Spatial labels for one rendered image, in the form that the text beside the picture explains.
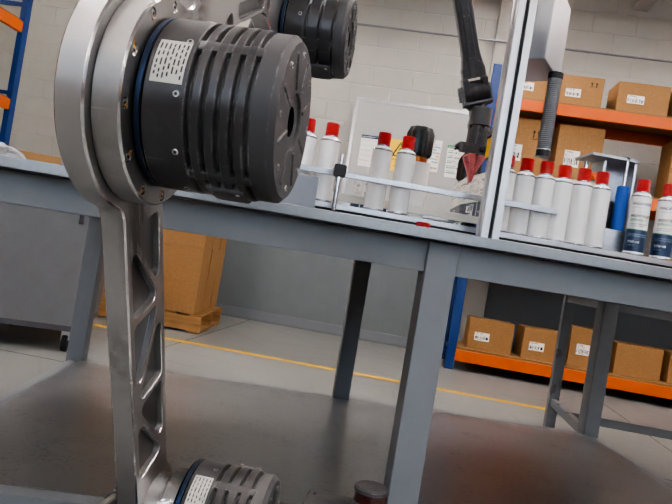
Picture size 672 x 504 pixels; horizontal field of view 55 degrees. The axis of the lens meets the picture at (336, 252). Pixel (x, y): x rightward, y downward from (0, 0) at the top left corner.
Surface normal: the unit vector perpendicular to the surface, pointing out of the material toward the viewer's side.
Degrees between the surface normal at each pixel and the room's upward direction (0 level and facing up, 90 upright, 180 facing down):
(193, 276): 90
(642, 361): 90
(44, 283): 94
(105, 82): 95
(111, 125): 116
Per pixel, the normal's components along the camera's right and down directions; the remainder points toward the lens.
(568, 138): -0.11, -0.03
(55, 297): 0.20, 0.09
